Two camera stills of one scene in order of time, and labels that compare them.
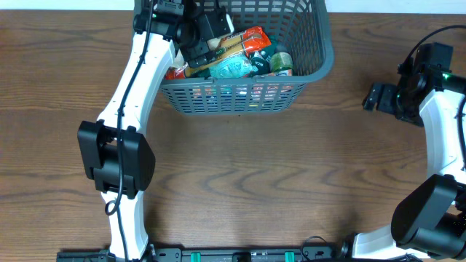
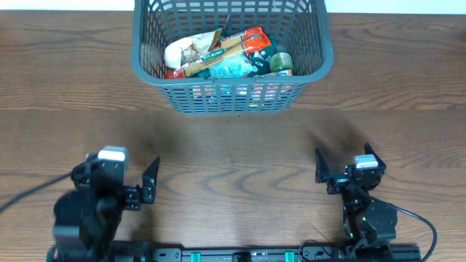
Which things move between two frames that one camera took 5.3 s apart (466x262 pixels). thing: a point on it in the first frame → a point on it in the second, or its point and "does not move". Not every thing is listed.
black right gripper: (376, 97) → (343, 180)
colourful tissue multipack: (281, 73) does not move
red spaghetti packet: (243, 44) does not move
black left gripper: (203, 53) → (132, 196)
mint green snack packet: (235, 67) does not move
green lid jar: (280, 60) does not move
